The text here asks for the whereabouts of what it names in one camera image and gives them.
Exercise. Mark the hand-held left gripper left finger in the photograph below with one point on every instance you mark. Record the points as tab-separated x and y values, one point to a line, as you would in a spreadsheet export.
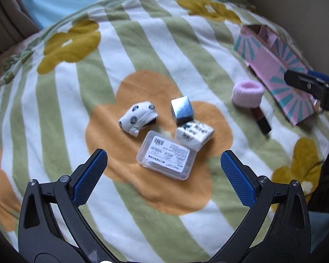
89	178

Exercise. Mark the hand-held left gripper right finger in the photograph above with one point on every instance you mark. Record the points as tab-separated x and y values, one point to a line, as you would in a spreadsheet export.
238	178

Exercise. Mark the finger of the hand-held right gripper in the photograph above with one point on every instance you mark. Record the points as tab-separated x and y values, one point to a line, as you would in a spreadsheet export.
301	80
319	76

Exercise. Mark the pink sunburst cardboard box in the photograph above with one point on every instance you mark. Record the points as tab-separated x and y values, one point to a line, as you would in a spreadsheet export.
268	57

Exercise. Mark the dark red lipstick tube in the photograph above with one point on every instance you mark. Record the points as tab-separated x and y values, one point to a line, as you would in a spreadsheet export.
261	119

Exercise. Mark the pink hair scrunchie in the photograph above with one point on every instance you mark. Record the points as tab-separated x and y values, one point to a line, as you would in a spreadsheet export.
247	93

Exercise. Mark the white tissue pack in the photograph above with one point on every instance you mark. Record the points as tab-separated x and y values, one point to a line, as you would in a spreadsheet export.
194	134

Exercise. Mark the clear labelled plastic case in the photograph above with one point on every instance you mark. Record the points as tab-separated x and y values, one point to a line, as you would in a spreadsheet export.
166	154

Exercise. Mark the white panda print sock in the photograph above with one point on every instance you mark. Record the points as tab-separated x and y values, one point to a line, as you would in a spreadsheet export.
137	116

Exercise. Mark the silver cube box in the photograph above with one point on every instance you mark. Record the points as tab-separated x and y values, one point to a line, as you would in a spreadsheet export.
182	109

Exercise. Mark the striped floral blanket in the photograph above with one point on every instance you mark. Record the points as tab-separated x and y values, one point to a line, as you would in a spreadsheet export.
71	115

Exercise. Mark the brown curtain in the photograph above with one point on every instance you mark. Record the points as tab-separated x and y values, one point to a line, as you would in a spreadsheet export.
8	24

